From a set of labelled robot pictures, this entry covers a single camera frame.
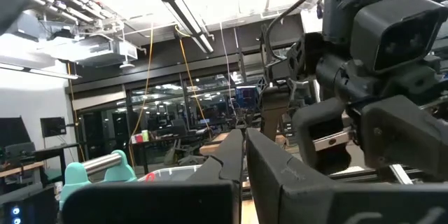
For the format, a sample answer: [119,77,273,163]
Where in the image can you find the ceiling air unit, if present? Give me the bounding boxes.
[38,34,139,69]

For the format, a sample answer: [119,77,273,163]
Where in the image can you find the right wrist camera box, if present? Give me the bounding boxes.
[349,0,448,75]

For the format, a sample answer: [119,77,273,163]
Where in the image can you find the black computer tower with lights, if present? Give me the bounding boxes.
[0,183,60,224]

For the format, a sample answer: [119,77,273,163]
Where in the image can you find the teal utensil holder cup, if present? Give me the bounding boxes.
[58,149,138,211]

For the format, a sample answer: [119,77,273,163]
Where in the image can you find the long ceiling light fixture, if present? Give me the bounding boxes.
[138,0,215,55]

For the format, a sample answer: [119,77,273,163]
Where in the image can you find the clear plastic bin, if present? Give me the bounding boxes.
[136,163,211,183]

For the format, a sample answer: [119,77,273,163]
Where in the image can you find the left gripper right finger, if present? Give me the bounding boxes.
[246,127,448,224]

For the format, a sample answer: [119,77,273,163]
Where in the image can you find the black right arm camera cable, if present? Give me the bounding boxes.
[264,0,332,78]

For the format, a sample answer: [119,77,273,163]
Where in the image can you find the orange hanging cable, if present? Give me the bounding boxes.
[174,24,214,139]
[127,24,155,169]

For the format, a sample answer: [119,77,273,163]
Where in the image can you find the black wall screen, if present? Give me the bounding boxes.
[40,116,67,139]

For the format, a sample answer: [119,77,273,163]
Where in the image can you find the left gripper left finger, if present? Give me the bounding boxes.
[62,128,245,224]

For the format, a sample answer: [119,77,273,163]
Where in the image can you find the black desk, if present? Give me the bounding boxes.
[0,142,81,186]

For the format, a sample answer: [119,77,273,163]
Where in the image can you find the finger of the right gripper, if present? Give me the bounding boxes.
[292,97,352,176]
[362,94,448,179]

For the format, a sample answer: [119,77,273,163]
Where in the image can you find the blue lit screen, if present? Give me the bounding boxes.
[234,85,259,110]

